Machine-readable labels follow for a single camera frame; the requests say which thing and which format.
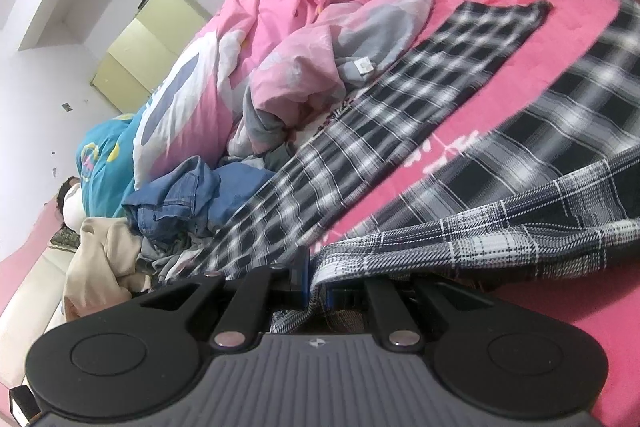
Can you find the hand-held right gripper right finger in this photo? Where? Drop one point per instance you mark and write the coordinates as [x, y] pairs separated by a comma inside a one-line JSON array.
[[331, 299]]

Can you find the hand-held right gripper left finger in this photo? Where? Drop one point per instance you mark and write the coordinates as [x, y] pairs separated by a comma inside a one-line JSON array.
[[303, 277]]

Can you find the black white plaid shirt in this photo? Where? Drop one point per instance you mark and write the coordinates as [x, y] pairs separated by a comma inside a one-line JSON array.
[[525, 187]]

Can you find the pink white headboard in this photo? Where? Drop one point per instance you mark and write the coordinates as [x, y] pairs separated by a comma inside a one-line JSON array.
[[30, 297]]

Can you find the grey cloth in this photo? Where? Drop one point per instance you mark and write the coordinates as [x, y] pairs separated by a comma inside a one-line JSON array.
[[170, 259]]

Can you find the blue jeans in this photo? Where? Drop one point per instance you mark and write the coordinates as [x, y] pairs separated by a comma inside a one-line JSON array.
[[190, 197]]

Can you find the cream garment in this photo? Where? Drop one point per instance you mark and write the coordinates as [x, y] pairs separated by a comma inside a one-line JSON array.
[[100, 267]]

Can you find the green patterned pillow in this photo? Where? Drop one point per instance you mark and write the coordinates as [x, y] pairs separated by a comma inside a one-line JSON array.
[[62, 239]]

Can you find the teal printed blanket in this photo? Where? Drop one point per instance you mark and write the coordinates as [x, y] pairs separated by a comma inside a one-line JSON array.
[[105, 162]]

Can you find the pink grey quilt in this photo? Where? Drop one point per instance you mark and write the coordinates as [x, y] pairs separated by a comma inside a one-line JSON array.
[[300, 27]]

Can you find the pale yellow cabinet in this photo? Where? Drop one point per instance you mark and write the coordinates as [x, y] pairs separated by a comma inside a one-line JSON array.
[[145, 52]]

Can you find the pink floral blanket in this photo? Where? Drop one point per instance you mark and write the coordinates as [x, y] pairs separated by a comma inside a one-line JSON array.
[[565, 32]]

